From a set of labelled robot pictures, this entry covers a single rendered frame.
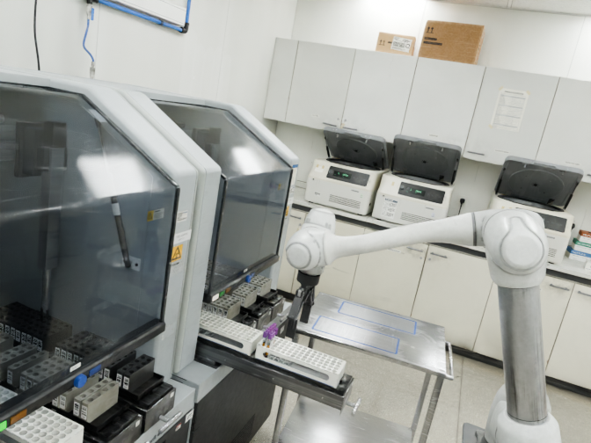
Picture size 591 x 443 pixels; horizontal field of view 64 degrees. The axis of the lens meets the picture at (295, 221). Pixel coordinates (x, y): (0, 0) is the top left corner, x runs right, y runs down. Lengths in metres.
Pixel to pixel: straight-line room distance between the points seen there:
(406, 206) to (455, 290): 0.75
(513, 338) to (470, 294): 2.53
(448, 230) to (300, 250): 0.44
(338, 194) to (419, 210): 0.65
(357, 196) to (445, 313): 1.14
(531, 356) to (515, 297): 0.16
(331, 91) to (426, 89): 0.79
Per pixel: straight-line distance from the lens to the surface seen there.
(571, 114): 4.06
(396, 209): 3.81
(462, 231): 1.45
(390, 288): 3.94
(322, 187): 3.93
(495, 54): 4.40
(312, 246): 1.31
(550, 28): 4.45
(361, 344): 1.94
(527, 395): 1.44
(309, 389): 1.65
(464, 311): 3.94
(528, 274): 1.30
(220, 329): 1.75
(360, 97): 4.13
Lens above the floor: 1.67
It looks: 14 degrees down
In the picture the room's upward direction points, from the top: 11 degrees clockwise
